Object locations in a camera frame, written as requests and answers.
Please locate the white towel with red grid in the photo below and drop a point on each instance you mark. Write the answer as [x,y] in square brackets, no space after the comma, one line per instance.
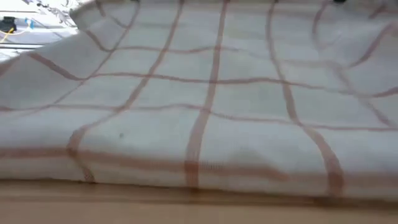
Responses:
[199,109]

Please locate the black ceiling-hung device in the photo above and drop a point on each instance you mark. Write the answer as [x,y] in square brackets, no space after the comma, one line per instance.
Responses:
[7,25]

